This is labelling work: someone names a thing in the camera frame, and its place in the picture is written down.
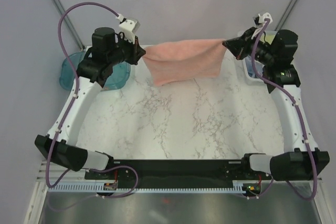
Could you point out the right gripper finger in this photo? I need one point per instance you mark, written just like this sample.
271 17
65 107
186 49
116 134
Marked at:
236 50
238 42

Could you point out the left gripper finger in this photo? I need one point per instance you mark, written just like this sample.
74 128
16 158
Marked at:
136 46
137 54

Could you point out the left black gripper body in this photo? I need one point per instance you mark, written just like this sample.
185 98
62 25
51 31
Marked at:
124 51

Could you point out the pink towel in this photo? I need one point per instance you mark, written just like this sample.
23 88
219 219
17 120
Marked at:
184 60

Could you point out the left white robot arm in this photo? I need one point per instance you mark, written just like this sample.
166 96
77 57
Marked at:
108 49

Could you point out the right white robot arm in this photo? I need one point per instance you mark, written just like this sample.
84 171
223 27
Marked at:
301 158

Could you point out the blue cloth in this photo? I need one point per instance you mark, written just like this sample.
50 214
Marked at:
250 70

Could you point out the teal transparent plastic bin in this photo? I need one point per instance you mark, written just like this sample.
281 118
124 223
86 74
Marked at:
116 81

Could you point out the yellow cloth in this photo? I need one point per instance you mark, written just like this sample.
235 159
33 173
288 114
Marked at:
269 36

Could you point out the white perforated plastic basket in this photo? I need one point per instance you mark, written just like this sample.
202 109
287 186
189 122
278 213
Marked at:
251 81

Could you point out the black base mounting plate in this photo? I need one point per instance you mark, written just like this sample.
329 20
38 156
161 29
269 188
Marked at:
180 173

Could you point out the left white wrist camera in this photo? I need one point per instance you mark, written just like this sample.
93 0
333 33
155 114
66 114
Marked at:
128 26

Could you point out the left aluminium corner post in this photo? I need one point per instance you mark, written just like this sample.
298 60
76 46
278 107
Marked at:
68 23

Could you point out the white slotted cable duct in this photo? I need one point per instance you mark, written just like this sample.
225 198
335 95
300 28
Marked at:
101 187

